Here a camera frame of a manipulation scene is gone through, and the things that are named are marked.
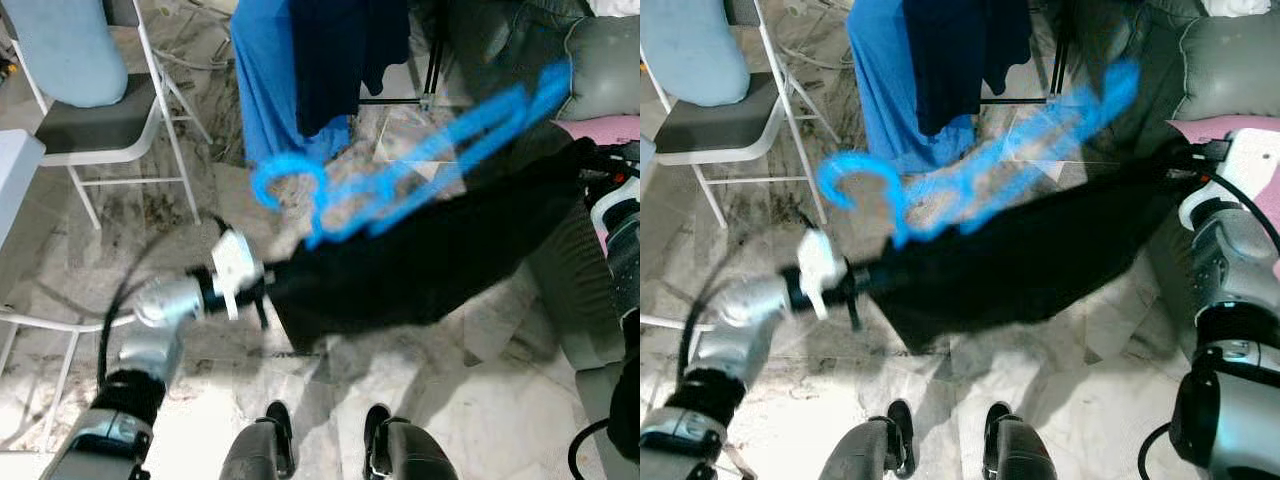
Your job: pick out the blue plastic hanger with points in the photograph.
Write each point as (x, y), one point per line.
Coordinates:
(980, 185)
(400, 185)

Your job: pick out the black garment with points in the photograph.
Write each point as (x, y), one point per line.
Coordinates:
(440, 260)
(1030, 260)

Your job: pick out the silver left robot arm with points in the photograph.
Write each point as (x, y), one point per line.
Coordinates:
(740, 320)
(150, 320)

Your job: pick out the pink blanket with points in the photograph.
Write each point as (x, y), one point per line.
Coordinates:
(600, 128)
(1210, 128)

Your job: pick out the white folding chair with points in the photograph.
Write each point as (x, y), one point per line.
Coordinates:
(110, 125)
(720, 125)

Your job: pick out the light blue cushion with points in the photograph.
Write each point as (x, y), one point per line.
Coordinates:
(70, 55)
(695, 55)

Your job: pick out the robot left leg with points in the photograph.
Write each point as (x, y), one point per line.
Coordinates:
(870, 450)
(255, 450)

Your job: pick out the robot leg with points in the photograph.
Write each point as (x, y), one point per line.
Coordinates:
(255, 450)
(870, 450)
(415, 455)
(1025, 455)

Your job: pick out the bright blue shirt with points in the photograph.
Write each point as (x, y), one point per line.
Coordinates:
(265, 90)
(880, 90)

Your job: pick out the robot right leg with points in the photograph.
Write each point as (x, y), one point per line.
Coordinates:
(1025, 455)
(415, 455)

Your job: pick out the navy blue shirt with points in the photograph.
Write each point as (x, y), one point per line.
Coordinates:
(340, 60)
(960, 60)

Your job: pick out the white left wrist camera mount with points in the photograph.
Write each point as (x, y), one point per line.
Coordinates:
(232, 265)
(818, 265)

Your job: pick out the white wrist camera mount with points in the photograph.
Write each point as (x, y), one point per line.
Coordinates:
(818, 265)
(1245, 170)
(232, 265)

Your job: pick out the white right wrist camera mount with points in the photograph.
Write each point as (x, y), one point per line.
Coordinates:
(1245, 170)

